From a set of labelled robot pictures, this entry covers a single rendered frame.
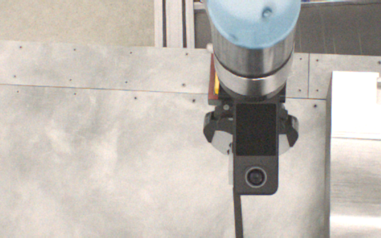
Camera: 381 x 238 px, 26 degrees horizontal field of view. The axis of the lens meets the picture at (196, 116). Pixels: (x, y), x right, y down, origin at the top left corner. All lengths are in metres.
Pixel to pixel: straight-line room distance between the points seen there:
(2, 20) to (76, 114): 1.08
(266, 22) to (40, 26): 1.57
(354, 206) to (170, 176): 0.26
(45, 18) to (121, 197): 1.14
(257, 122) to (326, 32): 1.09
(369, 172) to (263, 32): 0.42
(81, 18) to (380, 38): 0.78
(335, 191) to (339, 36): 0.89
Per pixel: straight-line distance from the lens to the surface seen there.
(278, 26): 0.68
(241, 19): 0.66
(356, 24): 1.92
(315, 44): 1.88
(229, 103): 0.86
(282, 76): 0.77
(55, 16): 2.21
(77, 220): 1.14
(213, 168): 1.14
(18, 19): 2.23
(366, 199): 1.05
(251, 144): 0.82
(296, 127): 0.89
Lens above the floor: 1.87
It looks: 67 degrees down
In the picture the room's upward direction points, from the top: 8 degrees counter-clockwise
